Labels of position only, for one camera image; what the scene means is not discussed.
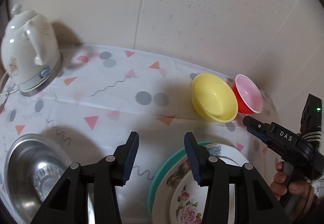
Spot person's right hand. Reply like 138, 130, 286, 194
270, 161, 319, 222

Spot white plate pink roses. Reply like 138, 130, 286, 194
169, 171, 208, 223

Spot white kettle power cord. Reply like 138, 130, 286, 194
0, 70, 20, 113

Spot turquoise plastic plate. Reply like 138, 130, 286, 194
147, 140, 216, 219

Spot yellow plastic bowl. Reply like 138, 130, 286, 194
191, 73, 238, 123

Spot red plastic bowl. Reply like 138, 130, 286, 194
231, 74, 264, 114

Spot white ceramic electric kettle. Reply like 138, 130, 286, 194
1, 4, 63, 96

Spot stainless steel bowl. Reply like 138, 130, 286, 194
4, 133, 95, 224

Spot white patterned tablecloth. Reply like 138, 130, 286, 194
1, 45, 278, 223

